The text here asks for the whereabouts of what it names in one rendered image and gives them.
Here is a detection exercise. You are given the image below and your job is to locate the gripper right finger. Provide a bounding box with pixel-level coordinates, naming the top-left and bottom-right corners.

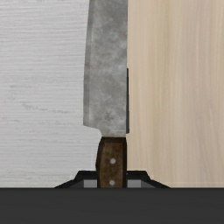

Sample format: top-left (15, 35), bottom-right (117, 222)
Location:
top-left (125, 170), bottom-right (171, 189)

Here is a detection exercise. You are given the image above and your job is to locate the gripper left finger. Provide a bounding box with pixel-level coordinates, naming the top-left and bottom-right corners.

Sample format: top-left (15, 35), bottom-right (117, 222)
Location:
top-left (54, 170), bottom-right (99, 189)

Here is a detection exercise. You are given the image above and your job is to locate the knife with brown wooden handle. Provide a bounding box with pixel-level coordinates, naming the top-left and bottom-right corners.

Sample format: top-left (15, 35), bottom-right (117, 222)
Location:
top-left (82, 0), bottom-right (130, 189)

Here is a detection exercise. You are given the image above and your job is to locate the cabinet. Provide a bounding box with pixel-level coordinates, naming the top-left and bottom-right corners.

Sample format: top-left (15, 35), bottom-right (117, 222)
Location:
top-left (0, 0), bottom-right (130, 189)

